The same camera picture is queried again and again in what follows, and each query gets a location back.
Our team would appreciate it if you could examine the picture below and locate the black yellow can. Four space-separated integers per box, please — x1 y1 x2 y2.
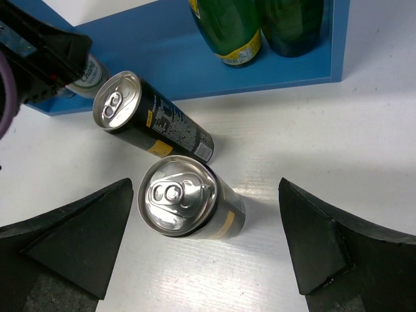
137 155 246 240

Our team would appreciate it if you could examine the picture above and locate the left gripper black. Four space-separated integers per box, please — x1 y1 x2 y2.
1 1 92 104

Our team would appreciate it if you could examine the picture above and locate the green bottle yellow label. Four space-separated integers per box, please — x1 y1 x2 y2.
188 0 263 68

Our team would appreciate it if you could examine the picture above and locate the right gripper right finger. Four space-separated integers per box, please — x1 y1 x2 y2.
278 178 415 311

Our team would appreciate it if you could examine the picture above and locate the clear Chang bottle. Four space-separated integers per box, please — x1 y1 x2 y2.
66 54 110 99

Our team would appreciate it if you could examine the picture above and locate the green Perrier bottle red label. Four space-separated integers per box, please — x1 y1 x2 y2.
254 0 324 58

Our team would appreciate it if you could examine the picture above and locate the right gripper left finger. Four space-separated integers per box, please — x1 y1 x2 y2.
1 178 133 311

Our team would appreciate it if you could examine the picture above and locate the blue and yellow wooden shelf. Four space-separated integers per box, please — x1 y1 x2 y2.
16 1 350 101

